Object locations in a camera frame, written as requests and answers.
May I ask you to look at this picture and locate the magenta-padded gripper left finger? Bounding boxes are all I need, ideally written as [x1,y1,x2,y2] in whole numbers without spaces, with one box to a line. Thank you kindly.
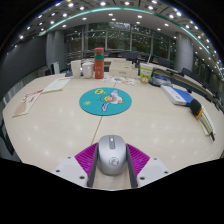
[51,142,100,188]

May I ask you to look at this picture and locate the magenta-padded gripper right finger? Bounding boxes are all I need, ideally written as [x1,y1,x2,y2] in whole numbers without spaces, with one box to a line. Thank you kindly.
[124,143,170,189]

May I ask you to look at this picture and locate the silver computer mouse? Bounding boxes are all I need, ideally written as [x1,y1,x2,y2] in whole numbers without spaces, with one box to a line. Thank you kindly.
[96,134,128,177]

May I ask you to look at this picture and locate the round teal cartoon mouse pad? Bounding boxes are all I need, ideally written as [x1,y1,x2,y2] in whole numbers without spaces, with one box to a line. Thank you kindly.
[78,87,133,117]

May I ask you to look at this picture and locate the white paper sheet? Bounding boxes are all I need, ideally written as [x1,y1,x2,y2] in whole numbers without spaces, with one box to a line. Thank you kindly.
[197,104,217,138]

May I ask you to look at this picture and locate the black handheld microphone yellow band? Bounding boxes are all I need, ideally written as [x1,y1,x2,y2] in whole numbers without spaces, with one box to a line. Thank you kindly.
[188,98,216,142]

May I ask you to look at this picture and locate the blue and white book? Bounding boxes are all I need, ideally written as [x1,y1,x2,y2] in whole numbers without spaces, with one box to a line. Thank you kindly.
[160,84,195,107]

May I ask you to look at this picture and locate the red and white flyer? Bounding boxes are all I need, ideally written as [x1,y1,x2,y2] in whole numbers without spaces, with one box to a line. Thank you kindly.
[12,88,45,118]

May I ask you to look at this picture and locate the white booklet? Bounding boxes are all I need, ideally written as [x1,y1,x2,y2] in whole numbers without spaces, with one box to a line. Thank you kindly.
[41,77,72,94]

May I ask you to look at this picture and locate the dark desk microphone console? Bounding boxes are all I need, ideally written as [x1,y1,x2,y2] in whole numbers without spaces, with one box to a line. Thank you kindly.
[148,73,173,88]

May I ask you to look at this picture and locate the long curved conference desk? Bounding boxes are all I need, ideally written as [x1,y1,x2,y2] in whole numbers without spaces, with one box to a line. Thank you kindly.
[151,66,224,113]

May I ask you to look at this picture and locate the colourful printed leaflet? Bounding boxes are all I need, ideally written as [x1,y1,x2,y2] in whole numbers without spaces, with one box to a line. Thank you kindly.
[102,75,136,86]

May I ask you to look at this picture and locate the green-printed paper cup with straw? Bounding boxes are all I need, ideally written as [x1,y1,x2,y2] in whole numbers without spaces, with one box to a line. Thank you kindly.
[138,62,154,85]

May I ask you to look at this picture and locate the white paper cup stack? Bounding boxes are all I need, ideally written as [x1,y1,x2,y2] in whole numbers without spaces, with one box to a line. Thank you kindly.
[70,59,82,79]

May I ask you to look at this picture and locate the white lidded ceramic mug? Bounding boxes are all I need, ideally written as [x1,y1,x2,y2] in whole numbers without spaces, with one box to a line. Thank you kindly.
[81,61,95,80]

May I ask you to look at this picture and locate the white air purifier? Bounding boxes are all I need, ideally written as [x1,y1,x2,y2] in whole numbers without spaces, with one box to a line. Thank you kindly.
[50,61,61,75]

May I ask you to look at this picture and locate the white cardboard box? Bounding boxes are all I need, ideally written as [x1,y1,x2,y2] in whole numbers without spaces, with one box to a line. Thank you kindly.
[108,60,139,79]

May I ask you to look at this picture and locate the red thermos bottle green band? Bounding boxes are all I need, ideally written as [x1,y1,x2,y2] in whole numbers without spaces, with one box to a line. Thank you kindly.
[93,47,105,80]

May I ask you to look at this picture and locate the dark office chairs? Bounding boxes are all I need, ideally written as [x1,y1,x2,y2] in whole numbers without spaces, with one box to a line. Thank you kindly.
[83,49,193,76]

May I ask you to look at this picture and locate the ceiling lights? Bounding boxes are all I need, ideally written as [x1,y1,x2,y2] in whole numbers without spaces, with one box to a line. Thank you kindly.
[11,0,223,68]

